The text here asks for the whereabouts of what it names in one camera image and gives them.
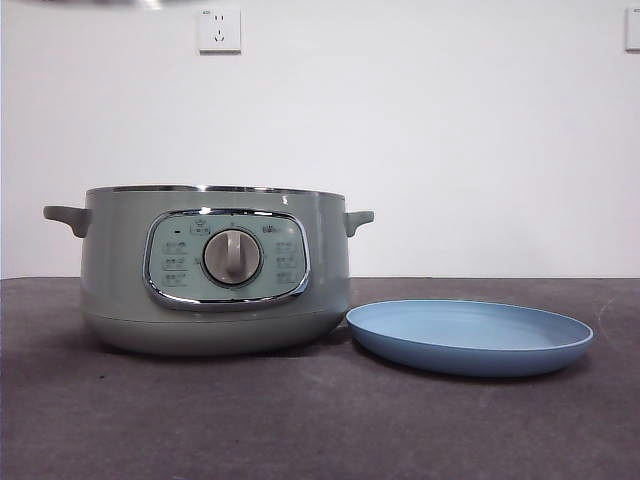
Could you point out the blue round plate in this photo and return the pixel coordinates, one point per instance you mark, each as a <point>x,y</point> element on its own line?
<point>450,350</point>

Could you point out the glass lid with green knob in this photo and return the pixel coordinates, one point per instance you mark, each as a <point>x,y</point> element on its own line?
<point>135,3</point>

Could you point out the pale green electric steamer pot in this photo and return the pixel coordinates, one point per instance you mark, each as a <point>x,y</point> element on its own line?
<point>120,280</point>

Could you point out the white wall switch plate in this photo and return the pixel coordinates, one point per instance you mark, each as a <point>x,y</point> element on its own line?
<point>634,30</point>

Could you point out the white wall power socket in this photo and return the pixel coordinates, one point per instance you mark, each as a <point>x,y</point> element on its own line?
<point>220,30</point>

